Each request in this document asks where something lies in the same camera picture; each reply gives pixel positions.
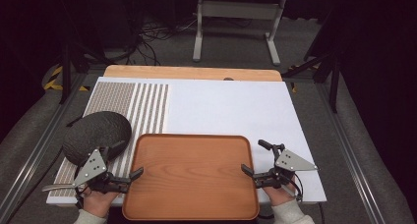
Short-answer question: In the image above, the white mat with striped patch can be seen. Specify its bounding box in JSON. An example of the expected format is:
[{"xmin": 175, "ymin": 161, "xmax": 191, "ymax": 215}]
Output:
[{"xmin": 45, "ymin": 76, "xmax": 328, "ymax": 207}]

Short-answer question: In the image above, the bundle of black floor cables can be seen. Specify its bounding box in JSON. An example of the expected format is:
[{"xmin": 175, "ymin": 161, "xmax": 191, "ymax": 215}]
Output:
[{"xmin": 124, "ymin": 17, "xmax": 199, "ymax": 67}]

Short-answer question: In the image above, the person's left hand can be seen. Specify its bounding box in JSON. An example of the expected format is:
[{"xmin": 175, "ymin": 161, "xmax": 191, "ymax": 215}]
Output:
[{"xmin": 81, "ymin": 187, "xmax": 122, "ymax": 218}]

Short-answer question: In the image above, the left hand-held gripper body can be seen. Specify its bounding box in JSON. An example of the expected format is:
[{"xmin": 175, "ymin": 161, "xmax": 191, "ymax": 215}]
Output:
[{"xmin": 41, "ymin": 146, "xmax": 132, "ymax": 196}]

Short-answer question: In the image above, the person's right hand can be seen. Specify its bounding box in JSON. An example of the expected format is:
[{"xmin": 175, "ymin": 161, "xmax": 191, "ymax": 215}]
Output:
[{"xmin": 261, "ymin": 179, "xmax": 299, "ymax": 207}]

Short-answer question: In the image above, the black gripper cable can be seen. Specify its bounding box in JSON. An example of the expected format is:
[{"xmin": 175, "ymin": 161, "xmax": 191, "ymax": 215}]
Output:
[
  {"xmin": 285, "ymin": 173, "xmax": 305, "ymax": 202},
  {"xmin": 74, "ymin": 184, "xmax": 86, "ymax": 209}
]

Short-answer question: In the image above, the dark grey round textured plate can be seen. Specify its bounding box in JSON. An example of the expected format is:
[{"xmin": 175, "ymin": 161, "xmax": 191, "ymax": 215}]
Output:
[{"xmin": 61, "ymin": 110, "xmax": 133, "ymax": 167}]

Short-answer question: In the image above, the grey metal stand frame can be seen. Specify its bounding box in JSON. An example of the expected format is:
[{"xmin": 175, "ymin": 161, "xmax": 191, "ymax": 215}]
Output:
[{"xmin": 192, "ymin": 0, "xmax": 287, "ymax": 67}]

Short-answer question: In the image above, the black tripod stand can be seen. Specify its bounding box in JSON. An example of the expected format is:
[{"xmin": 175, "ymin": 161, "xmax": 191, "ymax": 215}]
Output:
[
  {"xmin": 52, "ymin": 0, "xmax": 111, "ymax": 106},
  {"xmin": 280, "ymin": 19, "xmax": 343, "ymax": 114}
]

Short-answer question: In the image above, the aluminium floor rail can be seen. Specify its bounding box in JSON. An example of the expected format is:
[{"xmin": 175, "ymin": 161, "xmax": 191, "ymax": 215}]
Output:
[
  {"xmin": 314, "ymin": 82, "xmax": 386, "ymax": 224},
  {"xmin": 0, "ymin": 72, "xmax": 89, "ymax": 216}
]

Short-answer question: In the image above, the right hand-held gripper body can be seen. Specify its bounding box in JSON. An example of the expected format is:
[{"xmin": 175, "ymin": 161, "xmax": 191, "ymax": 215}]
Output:
[{"xmin": 254, "ymin": 143, "xmax": 319, "ymax": 190}]

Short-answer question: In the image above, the yellow black hazard tape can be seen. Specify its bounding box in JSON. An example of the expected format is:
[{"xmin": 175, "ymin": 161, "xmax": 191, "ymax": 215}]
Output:
[
  {"xmin": 287, "ymin": 64, "xmax": 322, "ymax": 94},
  {"xmin": 42, "ymin": 65, "xmax": 90, "ymax": 92}
]

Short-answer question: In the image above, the brown wooden tray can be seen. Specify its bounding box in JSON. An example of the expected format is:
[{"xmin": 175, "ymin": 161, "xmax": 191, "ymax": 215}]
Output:
[{"xmin": 121, "ymin": 133, "xmax": 261, "ymax": 222}]

